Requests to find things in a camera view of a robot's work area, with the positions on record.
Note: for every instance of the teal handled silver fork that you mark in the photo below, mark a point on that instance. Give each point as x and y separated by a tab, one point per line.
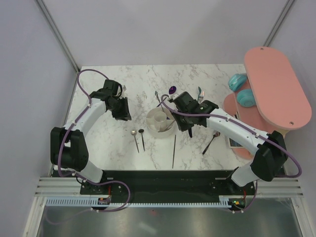
200	95

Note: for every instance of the copper bowl dark spoon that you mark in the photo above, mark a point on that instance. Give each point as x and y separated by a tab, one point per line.
215	135

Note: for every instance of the silver small spoon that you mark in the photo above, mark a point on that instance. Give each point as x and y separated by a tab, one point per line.
134	133

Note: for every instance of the pink oval shelf top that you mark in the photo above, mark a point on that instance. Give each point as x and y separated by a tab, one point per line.
279	96

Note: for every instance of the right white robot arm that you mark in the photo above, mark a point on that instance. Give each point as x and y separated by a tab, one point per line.
268	149

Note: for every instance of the black small spoon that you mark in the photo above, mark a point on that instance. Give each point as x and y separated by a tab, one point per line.
141	131

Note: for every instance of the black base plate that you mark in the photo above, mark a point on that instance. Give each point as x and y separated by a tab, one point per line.
167	185

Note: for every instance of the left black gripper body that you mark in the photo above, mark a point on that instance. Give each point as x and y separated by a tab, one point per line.
120	110

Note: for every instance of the white round divided container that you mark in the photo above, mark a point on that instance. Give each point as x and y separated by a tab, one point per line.
156	123

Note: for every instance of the teal headphones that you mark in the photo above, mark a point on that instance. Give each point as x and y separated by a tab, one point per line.
244	97

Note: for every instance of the dark chopstick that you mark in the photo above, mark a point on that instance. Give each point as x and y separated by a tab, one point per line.
174	147

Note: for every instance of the blue plastic knife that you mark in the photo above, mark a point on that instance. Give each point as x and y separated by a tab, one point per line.
190	132

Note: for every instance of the white slotted cable duct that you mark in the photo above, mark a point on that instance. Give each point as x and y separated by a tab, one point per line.
105	202

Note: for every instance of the purple long-handled spoon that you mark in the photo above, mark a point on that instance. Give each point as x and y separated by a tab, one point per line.
172	90

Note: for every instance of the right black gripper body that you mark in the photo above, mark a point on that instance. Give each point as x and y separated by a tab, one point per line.
183	122

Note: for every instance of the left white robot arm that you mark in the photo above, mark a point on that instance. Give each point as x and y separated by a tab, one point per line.
68	148

